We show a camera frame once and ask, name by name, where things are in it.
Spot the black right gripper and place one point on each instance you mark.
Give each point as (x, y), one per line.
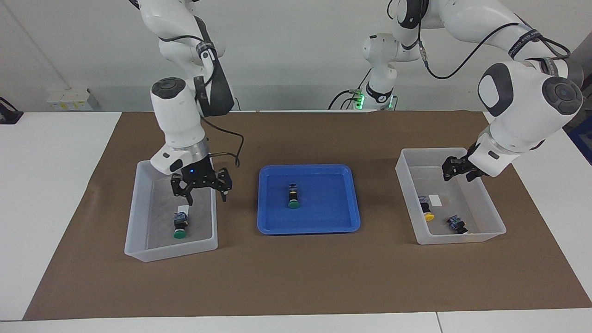
(201, 178)

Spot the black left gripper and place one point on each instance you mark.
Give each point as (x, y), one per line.
(462, 164)

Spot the green push button switch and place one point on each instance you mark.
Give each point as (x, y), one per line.
(180, 224)
(293, 196)

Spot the yellow push button switch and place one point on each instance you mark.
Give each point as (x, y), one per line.
(427, 210)
(457, 224)

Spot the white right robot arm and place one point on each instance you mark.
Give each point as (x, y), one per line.
(178, 120)

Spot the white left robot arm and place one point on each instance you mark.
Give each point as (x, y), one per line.
(522, 106)

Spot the small white label sticker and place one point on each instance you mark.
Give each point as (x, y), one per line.
(181, 208)
(435, 200)

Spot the translucent white plastic box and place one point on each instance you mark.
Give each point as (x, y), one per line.
(481, 212)
(152, 222)

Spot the brown table mat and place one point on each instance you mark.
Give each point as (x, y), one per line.
(296, 277)

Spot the blue plastic tray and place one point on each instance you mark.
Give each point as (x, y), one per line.
(333, 185)

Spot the blue crate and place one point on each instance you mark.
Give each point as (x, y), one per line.
(585, 143)

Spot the black clamp device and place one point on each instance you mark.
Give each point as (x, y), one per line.
(9, 115)

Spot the white wall socket box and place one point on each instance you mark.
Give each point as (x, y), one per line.
(71, 99)

